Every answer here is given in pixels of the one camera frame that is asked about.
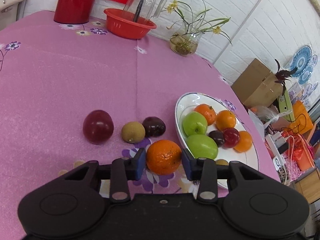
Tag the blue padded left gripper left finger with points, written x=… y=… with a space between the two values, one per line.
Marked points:
x=123 y=170

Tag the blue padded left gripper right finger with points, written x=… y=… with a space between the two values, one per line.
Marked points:
x=203 y=170

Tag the brown kiwi fruit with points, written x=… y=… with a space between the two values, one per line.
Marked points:
x=133 y=132

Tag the large orange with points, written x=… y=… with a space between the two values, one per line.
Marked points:
x=163 y=157

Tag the large red apple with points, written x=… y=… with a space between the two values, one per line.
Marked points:
x=98 y=127

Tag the dark purple plum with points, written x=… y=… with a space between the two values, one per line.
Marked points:
x=218 y=137
x=154 y=126

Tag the brown kiwi on plate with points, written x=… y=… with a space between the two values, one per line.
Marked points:
x=221 y=162

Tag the green apple lower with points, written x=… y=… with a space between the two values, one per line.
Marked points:
x=202 y=146

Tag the green apple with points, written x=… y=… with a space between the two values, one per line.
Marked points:
x=194 y=123
x=202 y=146

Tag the dark purple plum on plate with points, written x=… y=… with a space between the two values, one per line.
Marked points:
x=218 y=137

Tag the red plum on plate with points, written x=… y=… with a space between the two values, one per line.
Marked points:
x=231 y=137

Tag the green apple upper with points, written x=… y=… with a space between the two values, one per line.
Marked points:
x=194 y=123

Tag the orange at plate right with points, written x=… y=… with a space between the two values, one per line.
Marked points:
x=245 y=142

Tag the smooth orange back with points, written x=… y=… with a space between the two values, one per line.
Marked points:
x=225 y=119

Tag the mandarin orange with stem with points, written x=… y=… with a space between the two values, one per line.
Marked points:
x=207 y=111

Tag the white oval plate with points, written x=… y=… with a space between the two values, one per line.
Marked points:
x=209 y=127

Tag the white router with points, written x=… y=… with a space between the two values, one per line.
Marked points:
x=258 y=124

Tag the white power strip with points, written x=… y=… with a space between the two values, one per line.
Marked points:
x=276 y=144

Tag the clear plastic bag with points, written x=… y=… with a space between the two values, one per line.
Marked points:
x=267 y=115

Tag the pink floral tablecloth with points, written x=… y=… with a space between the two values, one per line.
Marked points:
x=53 y=76

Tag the brown cardboard box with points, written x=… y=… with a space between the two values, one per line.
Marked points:
x=256 y=86

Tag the orange plastic basket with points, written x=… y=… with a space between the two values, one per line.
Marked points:
x=301 y=153

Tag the green box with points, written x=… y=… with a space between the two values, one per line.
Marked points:
x=285 y=106

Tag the wooden cabinet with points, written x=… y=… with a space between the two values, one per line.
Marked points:
x=308 y=185

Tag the orange bag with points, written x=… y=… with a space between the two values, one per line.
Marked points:
x=302 y=122

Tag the dark purple leaf plant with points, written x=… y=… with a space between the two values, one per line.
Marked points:
x=283 y=75

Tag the glass vase with plant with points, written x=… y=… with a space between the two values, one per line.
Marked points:
x=194 y=24

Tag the red plastic basin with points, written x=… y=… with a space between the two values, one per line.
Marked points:
x=116 y=24

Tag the blue decorative fan plates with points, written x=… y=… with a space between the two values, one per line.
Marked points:
x=305 y=61

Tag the clear glass pitcher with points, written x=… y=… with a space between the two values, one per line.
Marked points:
x=141 y=11

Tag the red thermos jug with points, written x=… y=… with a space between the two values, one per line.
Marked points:
x=73 y=11

